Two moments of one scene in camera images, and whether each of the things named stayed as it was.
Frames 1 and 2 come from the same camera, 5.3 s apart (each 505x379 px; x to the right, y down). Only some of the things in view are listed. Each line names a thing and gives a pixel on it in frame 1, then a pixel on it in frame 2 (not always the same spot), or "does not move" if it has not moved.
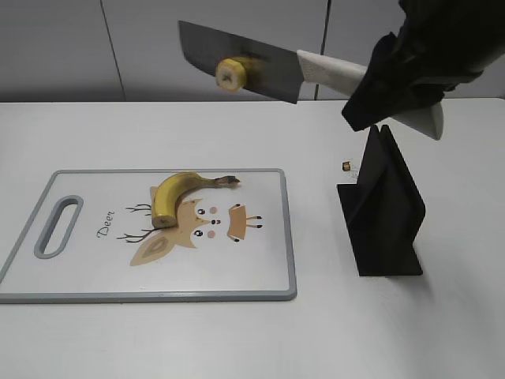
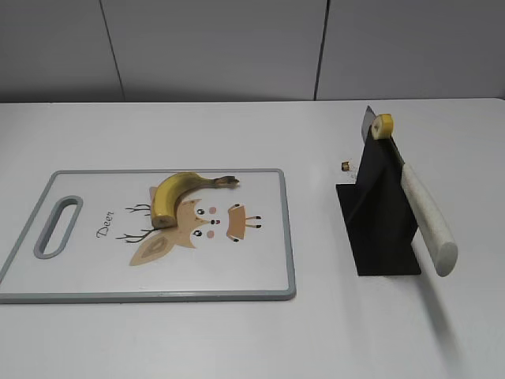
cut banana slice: (231, 73) -> (382, 126)
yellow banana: (171, 189) does not move
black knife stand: (383, 211) does not move
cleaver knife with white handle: (282, 72) -> (439, 244)
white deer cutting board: (91, 239) does not move
